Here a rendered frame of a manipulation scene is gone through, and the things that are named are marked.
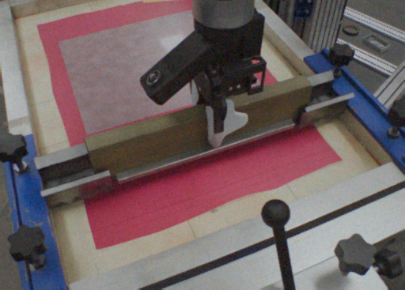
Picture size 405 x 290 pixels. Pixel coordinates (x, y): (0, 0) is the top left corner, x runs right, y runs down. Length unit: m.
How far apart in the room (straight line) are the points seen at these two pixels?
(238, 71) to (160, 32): 0.44
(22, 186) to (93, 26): 0.48
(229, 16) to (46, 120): 0.43
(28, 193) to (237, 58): 0.35
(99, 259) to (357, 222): 0.34
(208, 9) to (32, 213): 0.36
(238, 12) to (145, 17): 0.54
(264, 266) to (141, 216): 0.21
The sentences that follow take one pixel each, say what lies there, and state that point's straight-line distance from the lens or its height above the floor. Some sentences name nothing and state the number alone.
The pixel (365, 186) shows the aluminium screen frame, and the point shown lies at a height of 0.99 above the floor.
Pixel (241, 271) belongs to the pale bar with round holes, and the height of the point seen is 1.04.
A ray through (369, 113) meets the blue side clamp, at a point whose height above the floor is 1.00.
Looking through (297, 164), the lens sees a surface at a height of 0.95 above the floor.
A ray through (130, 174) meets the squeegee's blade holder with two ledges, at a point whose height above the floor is 0.99.
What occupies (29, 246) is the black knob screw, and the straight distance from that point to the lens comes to 0.53.
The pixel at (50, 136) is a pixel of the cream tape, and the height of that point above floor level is 0.95.
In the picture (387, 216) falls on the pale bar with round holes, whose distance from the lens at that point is 0.58.
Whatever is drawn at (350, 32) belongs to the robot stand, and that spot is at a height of 0.21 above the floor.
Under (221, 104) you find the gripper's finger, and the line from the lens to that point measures 0.56.
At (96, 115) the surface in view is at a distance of 0.78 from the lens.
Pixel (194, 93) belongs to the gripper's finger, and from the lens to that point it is 0.64.
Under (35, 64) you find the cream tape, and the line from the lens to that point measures 0.94.
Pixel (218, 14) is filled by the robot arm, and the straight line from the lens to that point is 0.49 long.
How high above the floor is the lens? 1.49
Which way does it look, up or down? 47 degrees down
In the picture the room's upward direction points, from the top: straight up
